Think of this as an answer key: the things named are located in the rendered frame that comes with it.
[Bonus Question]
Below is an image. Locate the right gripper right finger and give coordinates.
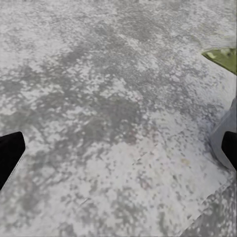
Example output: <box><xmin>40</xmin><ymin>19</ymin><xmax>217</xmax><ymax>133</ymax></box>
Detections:
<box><xmin>221</xmin><ymin>131</ymin><xmax>237</xmax><ymax>170</ymax></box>

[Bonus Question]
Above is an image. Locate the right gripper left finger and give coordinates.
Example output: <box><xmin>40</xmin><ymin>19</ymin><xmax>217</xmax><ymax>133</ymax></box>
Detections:
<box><xmin>0</xmin><ymin>131</ymin><xmax>26</xmax><ymax>190</ymax></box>

